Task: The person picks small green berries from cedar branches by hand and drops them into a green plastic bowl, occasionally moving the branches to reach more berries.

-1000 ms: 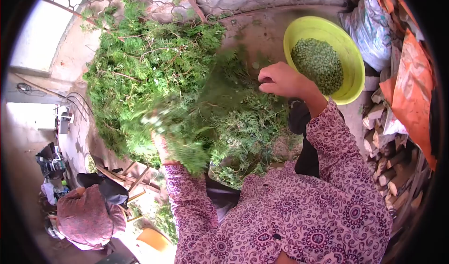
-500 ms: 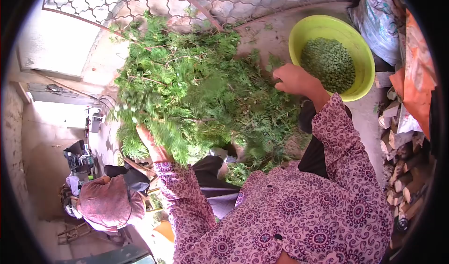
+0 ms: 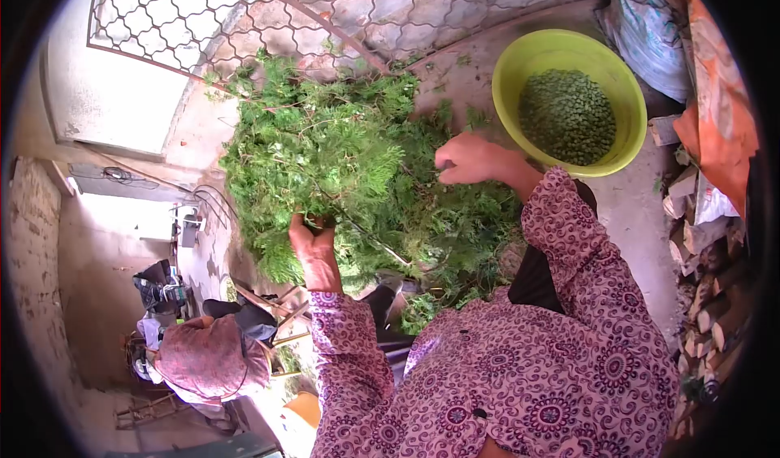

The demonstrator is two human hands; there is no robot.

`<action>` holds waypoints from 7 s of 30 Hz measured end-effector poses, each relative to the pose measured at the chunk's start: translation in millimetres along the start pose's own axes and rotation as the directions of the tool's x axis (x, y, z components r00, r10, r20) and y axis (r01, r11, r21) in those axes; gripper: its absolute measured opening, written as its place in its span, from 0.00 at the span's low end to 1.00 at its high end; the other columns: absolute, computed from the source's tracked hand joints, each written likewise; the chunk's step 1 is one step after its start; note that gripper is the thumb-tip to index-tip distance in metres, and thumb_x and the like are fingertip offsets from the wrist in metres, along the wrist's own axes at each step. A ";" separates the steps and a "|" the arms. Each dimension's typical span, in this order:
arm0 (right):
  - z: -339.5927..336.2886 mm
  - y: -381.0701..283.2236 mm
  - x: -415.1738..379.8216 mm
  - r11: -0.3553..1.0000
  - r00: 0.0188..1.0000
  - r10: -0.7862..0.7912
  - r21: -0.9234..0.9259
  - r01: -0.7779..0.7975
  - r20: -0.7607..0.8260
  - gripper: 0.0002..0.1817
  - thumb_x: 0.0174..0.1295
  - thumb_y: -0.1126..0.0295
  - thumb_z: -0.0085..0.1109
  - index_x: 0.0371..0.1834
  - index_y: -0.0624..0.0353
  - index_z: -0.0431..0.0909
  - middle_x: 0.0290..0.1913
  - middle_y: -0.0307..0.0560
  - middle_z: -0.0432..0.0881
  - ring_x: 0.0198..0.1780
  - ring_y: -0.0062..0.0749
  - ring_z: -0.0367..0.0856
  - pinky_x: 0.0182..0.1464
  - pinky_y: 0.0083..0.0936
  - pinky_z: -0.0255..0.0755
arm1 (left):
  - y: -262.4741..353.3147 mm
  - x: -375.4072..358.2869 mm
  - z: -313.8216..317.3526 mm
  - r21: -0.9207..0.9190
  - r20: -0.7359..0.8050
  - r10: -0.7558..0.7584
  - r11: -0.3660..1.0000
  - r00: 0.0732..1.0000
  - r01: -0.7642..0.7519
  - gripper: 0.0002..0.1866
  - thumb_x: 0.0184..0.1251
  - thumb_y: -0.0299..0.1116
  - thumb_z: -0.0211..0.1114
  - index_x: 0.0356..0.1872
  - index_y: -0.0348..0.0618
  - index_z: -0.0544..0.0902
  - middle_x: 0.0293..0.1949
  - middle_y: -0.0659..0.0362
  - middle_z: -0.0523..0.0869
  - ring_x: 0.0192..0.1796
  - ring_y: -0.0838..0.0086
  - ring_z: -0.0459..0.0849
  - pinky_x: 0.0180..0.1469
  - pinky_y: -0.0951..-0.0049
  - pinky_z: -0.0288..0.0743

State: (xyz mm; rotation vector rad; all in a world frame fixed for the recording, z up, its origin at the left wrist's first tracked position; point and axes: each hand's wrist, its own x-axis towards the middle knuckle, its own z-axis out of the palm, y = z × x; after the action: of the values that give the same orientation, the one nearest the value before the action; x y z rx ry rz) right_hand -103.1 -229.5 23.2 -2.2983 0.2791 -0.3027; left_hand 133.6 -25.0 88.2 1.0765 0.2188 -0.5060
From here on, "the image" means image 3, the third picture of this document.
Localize person's left fingers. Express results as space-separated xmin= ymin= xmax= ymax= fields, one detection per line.
xmin=308 ymin=216 xmax=338 ymax=240

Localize grey stone block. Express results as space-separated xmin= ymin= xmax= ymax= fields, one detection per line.
xmin=647 ymin=114 xmax=681 ymax=147

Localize dark bundle of bags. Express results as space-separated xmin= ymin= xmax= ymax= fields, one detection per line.
xmin=132 ymin=259 xmax=187 ymax=313

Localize pile of green leafy branches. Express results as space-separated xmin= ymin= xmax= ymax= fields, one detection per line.
xmin=204 ymin=49 xmax=528 ymax=336

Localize person's body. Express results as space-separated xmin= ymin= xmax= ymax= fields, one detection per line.
xmin=310 ymin=248 xmax=681 ymax=458

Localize metal lattice gate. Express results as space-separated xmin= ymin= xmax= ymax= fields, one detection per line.
xmin=87 ymin=0 xmax=605 ymax=89

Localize white wall box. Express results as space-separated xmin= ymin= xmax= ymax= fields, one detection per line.
xmin=175 ymin=205 xmax=208 ymax=249

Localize orange cloth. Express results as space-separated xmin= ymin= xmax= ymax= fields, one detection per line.
xmin=661 ymin=0 xmax=761 ymax=218

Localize white plastic bag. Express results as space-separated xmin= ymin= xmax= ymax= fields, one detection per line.
xmin=693 ymin=172 xmax=740 ymax=226

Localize person's left hand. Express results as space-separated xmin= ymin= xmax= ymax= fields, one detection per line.
xmin=288 ymin=212 xmax=338 ymax=274

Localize person's legs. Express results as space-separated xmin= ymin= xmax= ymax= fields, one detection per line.
xmin=361 ymin=179 xmax=599 ymax=387

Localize pile of firewood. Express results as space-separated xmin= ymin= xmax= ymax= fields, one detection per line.
xmin=661 ymin=147 xmax=752 ymax=442

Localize lime green plastic bowl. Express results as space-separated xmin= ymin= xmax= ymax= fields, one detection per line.
xmin=491 ymin=28 xmax=648 ymax=179

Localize person's right hand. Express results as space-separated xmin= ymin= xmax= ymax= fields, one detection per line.
xmin=434 ymin=132 xmax=529 ymax=188

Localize wooden frame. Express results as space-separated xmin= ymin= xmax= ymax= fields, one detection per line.
xmin=230 ymin=274 xmax=313 ymax=381

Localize person's right fingers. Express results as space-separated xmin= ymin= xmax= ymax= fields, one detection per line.
xmin=434 ymin=133 xmax=483 ymax=185

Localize orange container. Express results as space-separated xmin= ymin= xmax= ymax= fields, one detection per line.
xmin=282 ymin=391 xmax=322 ymax=430

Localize heap of small green seeds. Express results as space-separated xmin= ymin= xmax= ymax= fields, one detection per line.
xmin=518 ymin=68 xmax=618 ymax=167

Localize white printed sack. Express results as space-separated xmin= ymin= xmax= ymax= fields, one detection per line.
xmin=594 ymin=0 xmax=693 ymax=104

